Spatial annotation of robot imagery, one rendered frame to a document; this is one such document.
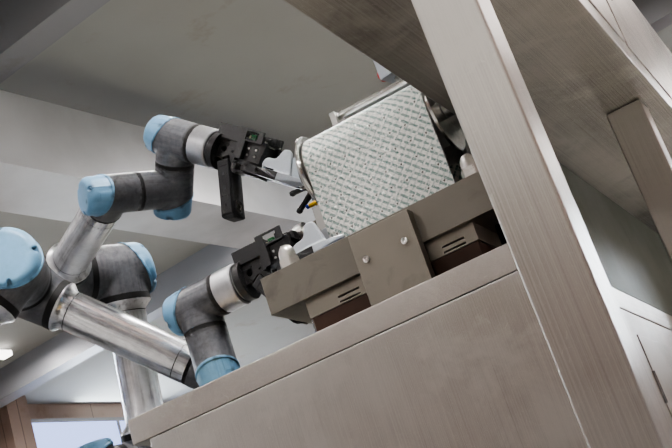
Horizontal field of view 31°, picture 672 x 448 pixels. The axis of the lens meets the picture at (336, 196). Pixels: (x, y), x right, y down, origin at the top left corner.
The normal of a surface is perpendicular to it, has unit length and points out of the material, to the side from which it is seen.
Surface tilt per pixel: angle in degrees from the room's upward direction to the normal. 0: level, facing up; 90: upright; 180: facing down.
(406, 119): 90
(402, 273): 90
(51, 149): 90
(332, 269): 90
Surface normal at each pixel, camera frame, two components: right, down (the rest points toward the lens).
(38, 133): 0.77, -0.45
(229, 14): 0.31, 0.88
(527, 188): -0.46, -0.19
